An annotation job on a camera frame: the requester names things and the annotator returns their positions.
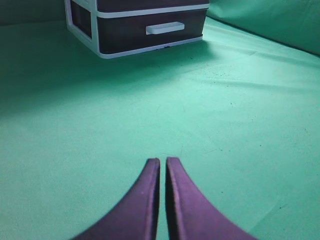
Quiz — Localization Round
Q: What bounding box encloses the left gripper purple right finger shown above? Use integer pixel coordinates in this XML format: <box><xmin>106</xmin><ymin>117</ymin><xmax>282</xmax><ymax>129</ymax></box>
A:
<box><xmin>165</xmin><ymin>157</ymin><xmax>255</xmax><ymax>240</ymax></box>

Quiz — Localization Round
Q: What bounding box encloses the left gripper purple left finger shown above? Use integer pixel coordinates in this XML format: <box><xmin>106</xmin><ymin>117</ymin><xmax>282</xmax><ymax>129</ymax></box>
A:
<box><xmin>74</xmin><ymin>158</ymin><xmax>160</xmax><ymax>240</ymax></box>

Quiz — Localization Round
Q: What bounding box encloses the dark drawer white handle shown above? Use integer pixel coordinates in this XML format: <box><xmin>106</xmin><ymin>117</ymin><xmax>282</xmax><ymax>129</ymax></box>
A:
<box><xmin>96</xmin><ymin>0</ymin><xmax>210</xmax><ymax>13</ymax></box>
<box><xmin>97</xmin><ymin>9</ymin><xmax>207</xmax><ymax>54</ymax></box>

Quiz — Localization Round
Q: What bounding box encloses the dark drawer cabinet white frame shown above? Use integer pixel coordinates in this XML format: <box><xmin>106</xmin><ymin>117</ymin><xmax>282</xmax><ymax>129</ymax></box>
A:
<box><xmin>64</xmin><ymin>0</ymin><xmax>210</xmax><ymax>59</ymax></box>

